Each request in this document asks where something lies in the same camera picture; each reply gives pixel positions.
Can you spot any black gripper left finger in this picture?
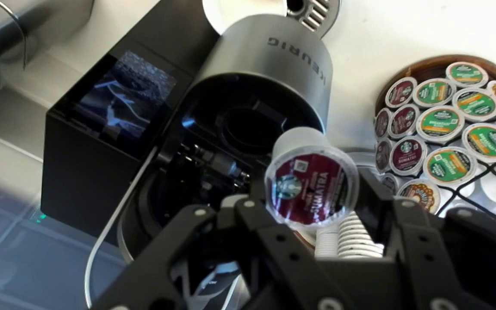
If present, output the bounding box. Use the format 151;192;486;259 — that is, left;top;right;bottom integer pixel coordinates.
92;178;342;310

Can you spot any maroon lid Starbucks coffee pod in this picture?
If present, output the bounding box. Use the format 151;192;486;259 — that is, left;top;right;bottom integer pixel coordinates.
263;126;364;235

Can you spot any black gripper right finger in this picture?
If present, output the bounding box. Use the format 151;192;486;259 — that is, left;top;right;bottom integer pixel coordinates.
357;169;496;310

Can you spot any green lid coffee pod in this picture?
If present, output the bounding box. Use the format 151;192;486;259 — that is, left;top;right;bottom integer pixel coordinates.
423;145;481;190
445;61;492;88
416;106;468;147
450;87;496;125
461;121;496;166
412;76;459;111

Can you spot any white ribbed cup stack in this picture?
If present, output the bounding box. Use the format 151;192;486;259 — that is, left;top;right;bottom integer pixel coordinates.
316;211;387;262

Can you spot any black wire pod carousel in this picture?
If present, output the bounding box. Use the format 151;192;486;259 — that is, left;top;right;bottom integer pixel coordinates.
373;54;496;231

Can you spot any brown donut lid coffee pod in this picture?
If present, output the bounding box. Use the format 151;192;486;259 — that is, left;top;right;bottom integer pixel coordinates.
397;178;443;216

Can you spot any silver black Keurig coffeemaker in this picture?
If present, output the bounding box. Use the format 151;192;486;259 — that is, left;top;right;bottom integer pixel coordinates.
40;0;344;310

